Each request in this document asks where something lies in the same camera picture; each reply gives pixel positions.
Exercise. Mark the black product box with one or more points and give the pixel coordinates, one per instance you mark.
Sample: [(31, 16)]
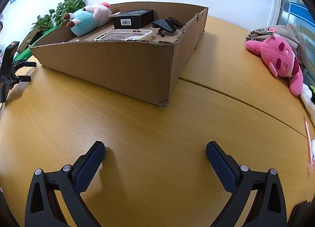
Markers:
[(133, 20)]

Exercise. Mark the small green potted plant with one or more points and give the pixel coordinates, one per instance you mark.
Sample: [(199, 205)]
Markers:
[(43, 22)]

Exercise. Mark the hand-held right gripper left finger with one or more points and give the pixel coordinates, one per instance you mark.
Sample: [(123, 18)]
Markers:
[(89, 168)]

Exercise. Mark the pink plush toy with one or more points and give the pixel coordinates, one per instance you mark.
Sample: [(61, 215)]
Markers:
[(278, 54)]

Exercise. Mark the black sunglasses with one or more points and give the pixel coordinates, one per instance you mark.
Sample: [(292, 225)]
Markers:
[(165, 25)]

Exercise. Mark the blue and pink plush pig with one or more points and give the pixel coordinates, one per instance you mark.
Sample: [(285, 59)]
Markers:
[(83, 20)]

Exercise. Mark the white power bank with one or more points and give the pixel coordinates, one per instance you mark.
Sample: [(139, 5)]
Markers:
[(137, 38)]

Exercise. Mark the brown framed board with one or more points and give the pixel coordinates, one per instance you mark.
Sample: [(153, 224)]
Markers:
[(28, 40)]

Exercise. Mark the beige printed cloth bag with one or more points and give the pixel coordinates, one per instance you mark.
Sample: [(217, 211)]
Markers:
[(290, 32)]

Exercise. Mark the wooden desktop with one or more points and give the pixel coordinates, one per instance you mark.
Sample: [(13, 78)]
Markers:
[(147, 131)]

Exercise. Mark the large green potted plant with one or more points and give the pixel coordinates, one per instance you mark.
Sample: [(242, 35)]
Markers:
[(66, 8)]

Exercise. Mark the pink pen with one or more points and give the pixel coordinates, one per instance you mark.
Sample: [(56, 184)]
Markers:
[(307, 133)]

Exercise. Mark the clear phone case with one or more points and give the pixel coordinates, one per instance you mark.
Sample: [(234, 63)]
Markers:
[(115, 35)]

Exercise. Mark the cardboard box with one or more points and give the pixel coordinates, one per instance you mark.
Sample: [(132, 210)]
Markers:
[(110, 69)]

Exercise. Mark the white plush toy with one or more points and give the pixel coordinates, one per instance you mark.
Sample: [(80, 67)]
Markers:
[(308, 100)]

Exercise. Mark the green covered table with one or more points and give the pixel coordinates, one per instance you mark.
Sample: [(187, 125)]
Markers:
[(24, 55)]

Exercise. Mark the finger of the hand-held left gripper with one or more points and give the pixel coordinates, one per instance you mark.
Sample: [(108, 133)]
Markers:
[(23, 79), (25, 63)]

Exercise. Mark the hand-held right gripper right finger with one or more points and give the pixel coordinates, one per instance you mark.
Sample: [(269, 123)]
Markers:
[(221, 168)]

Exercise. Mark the glass door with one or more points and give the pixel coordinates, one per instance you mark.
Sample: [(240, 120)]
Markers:
[(292, 3)]

